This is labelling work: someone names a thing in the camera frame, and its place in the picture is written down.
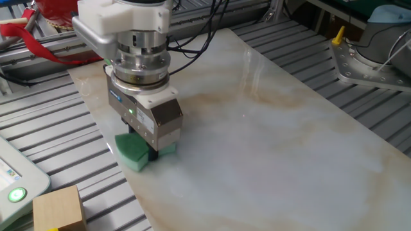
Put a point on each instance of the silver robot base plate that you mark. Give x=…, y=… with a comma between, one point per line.
x=356, y=70

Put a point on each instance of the green sponge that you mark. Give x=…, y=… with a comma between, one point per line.
x=130, y=150

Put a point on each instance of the silver Schunk gripper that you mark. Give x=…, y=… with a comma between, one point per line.
x=167, y=123

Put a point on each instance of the light wooden block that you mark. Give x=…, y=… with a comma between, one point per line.
x=59, y=208

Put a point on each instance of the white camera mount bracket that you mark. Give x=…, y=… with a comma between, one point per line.
x=122, y=14

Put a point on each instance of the red fire extinguisher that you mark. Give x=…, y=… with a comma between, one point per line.
x=57, y=11

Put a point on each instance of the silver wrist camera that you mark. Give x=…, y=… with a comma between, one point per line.
x=94, y=40

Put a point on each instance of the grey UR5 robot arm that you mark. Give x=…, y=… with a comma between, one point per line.
x=382, y=41

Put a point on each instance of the yellow plastic peg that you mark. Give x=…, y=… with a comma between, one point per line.
x=338, y=37

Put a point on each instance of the grey metal tube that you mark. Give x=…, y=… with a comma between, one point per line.
x=17, y=35

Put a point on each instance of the white gripper adapter plate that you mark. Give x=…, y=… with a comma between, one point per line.
x=157, y=99

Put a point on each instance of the white teach pendant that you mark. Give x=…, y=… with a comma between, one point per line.
x=25, y=179

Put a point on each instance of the glossy marble pattern board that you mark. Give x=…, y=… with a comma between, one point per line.
x=273, y=154

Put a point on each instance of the silver force torque sensor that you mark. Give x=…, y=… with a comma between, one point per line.
x=141, y=64

